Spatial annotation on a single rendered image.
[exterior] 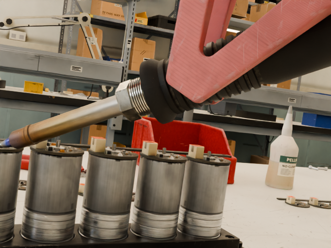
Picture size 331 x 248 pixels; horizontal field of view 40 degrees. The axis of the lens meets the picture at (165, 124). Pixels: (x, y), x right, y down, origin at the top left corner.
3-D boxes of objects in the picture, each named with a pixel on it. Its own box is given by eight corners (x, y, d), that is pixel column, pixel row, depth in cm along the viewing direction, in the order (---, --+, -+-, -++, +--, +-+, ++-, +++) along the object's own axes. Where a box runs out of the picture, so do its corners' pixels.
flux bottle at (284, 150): (289, 191, 53) (303, 107, 52) (261, 185, 54) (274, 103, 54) (294, 187, 56) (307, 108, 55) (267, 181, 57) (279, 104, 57)
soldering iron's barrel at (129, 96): (7, 160, 18) (151, 112, 16) (-3, 123, 18) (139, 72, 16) (28, 157, 19) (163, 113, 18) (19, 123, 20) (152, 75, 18)
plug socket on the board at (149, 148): (160, 156, 23) (162, 143, 23) (146, 155, 23) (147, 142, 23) (154, 153, 24) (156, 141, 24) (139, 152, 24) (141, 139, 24)
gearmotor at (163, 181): (182, 255, 24) (195, 159, 23) (138, 257, 22) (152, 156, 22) (161, 239, 26) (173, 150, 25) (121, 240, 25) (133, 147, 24)
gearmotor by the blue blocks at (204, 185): (226, 253, 25) (239, 162, 24) (187, 255, 24) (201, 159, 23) (203, 237, 27) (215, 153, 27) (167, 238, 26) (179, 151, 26)
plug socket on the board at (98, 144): (109, 153, 22) (111, 139, 22) (92, 152, 22) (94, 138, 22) (104, 150, 23) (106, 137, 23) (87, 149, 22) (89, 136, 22)
